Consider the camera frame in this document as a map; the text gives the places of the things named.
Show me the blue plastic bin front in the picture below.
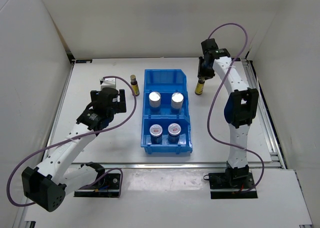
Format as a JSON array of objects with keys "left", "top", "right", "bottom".
[{"left": 140, "top": 115, "right": 193, "bottom": 154}]

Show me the black label left corner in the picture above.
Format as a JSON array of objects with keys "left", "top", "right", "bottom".
[{"left": 75, "top": 59, "right": 93, "bottom": 64}]

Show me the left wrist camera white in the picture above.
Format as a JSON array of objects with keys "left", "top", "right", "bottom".
[{"left": 99, "top": 77, "right": 117, "bottom": 90}]

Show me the blue plastic bin middle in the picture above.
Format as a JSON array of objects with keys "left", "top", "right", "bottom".
[{"left": 142, "top": 91, "right": 190, "bottom": 119}]

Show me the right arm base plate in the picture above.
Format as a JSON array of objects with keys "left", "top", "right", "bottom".
[{"left": 203, "top": 172, "right": 258, "bottom": 200}]

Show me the aluminium frame rail front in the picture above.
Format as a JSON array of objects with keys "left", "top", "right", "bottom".
[{"left": 67, "top": 161, "right": 282, "bottom": 169}]

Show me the blue plastic bin rear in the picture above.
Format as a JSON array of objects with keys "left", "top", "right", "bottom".
[{"left": 143, "top": 69, "right": 187, "bottom": 93}]

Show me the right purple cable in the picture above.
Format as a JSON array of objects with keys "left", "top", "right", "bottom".
[{"left": 207, "top": 22, "right": 265, "bottom": 193}]

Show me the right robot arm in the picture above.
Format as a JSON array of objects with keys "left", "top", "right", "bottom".
[{"left": 195, "top": 38, "right": 259, "bottom": 188}]

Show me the white blue can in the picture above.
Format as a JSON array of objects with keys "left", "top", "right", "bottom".
[
  {"left": 148, "top": 91, "right": 161, "bottom": 113},
  {"left": 170, "top": 92, "right": 184, "bottom": 114}
]

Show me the grey-lid spice jar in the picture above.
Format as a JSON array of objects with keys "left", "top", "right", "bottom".
[
  {"left": 168, "top": 123, "right": 182, "bottom": 143},
  {"left": 149, "top": 124, "right": 163, "bottom": 144}
]

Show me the brown bottle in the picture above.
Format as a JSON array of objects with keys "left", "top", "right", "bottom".
[
  {"left": 130, "top": 74, "right": 140, "bottom": 96},
  {"left": 194, "top": 79, "right": 205, "bottom": 95}
]

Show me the blue plastic bin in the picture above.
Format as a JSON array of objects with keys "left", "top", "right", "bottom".
[
  {"left": 142, "top": 91, "right": 190, "bottom": 119},
  {"left": 143, "top": 69, "right": 187, "bottom": 93},
  {"left": 140, "top": 115, "right": 193, "bottom": 154}
]

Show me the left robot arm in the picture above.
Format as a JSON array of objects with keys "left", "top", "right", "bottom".
[{"left": 21, "top": 88, "right": 127, "bottom": 212}]

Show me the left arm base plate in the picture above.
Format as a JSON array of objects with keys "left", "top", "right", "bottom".
[{"left": 73, "top": 168, "right": 124, "bottom": 198}]

